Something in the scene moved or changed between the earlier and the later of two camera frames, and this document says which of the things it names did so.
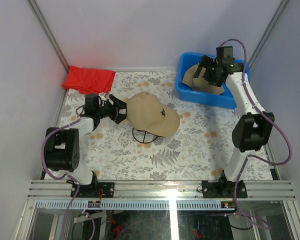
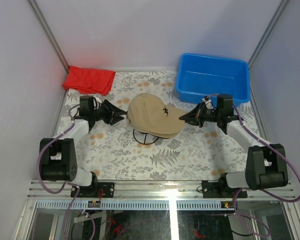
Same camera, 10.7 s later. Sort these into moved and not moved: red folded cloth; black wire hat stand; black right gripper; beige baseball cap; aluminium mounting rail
Moved: beige baseball cap; black right gripper
Not moved: black wire hat stand; aluminium mounting rail; red folded cloth
